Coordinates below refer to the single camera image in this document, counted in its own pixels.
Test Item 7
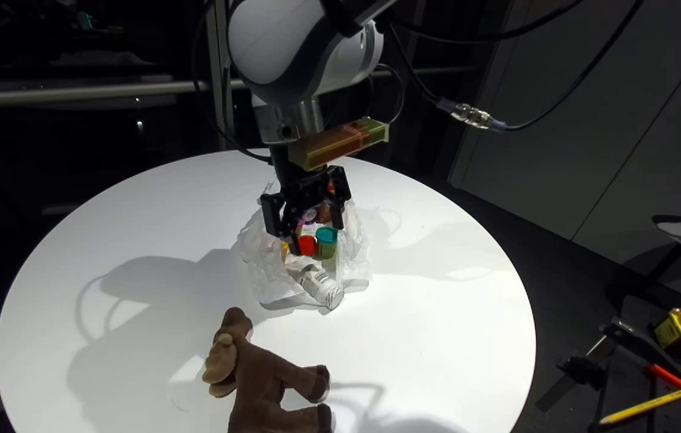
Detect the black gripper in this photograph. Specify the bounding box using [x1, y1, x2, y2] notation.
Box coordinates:
[258, 160, 356, 241]

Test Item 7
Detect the small red cap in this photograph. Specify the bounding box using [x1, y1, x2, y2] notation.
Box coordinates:
[297, 230, 321, 258]

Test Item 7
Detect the teal lid dough tub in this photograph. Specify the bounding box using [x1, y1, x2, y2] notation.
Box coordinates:
[314, 224, 343, 259]

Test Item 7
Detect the brown plush toy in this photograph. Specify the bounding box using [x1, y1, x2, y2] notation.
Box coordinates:
[201, 305, 340, 433]

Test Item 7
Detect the crumpled white plastic bag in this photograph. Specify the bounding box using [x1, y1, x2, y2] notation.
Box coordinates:
[238, 195, 373, 317]

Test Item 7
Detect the grey metal railing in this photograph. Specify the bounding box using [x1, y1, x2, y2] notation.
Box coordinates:
[0, 74, 250, 111]

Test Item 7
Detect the yellow pencil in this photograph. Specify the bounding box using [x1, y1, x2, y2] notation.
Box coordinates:
[598, 383, 681, 428]

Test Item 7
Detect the black camera cable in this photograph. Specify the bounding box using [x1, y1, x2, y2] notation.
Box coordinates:
[190, 0, 278, 163]

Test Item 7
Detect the grey metal post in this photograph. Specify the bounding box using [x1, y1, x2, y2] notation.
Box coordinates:
[203, 0, 238, 152]

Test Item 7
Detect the cable with silver connector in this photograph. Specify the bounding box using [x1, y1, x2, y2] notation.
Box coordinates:
[386, 0, 648, 135]

